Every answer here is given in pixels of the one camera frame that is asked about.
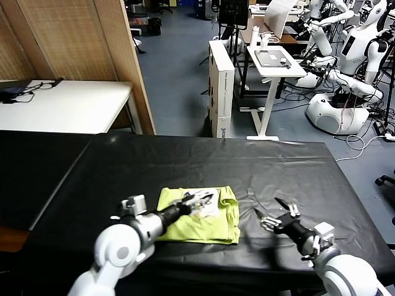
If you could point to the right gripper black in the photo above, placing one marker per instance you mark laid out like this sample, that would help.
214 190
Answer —
293 226

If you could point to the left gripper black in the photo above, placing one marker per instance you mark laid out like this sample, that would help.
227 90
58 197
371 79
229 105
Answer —
174 213

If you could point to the yellow-green t-shirt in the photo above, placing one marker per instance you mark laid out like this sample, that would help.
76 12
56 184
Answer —
203 228

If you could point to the white humanoid robot raised arm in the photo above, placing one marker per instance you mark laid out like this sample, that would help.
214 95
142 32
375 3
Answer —
321 40

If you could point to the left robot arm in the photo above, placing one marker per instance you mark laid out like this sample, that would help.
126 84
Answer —
123 246

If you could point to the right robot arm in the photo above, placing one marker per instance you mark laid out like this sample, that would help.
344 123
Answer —
345 274

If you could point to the black plastic table cover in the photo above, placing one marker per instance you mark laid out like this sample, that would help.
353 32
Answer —
308 185

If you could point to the black office chair base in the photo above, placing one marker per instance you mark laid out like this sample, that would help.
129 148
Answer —
385 180

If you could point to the tall white cardboard box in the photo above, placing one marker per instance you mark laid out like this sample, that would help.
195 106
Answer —
220 92

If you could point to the floor power strip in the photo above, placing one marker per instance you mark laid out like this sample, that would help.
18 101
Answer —
379 126

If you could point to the white standing desk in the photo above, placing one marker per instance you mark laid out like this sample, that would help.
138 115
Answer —
277 71

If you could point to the small black desk device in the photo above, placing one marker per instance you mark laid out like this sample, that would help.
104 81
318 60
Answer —
286 63

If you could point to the white rectangular table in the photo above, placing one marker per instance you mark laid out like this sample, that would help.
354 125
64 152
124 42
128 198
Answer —
71 105

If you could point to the grey closed laptop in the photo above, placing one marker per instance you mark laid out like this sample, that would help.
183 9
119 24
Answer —
270 58

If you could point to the black tripod stand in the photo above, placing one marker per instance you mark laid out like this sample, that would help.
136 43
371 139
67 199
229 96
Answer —
389 92

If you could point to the black side table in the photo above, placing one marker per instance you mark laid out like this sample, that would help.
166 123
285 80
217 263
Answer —
31 172

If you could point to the white desk gadget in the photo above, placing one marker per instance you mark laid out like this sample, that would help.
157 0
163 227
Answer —
266 41

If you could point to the white drink bottle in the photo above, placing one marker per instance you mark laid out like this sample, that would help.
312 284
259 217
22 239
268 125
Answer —
254 37

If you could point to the brown wooden table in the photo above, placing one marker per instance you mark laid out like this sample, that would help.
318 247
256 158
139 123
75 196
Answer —
290 39

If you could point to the white humanoid robot with base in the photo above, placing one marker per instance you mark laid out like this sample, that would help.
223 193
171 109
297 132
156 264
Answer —
355 52

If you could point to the black waste bin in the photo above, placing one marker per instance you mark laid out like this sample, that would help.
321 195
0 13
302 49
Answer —
155 27

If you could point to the white curved panel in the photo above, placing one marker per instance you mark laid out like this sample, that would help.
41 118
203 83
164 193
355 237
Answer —
276 18

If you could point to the wooden folding screen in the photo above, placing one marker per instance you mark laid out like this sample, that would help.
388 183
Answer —
77 40

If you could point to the black laptop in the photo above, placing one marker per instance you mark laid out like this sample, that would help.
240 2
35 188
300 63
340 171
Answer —
12 88

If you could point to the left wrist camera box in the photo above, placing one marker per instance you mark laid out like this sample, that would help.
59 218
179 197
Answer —
139 205

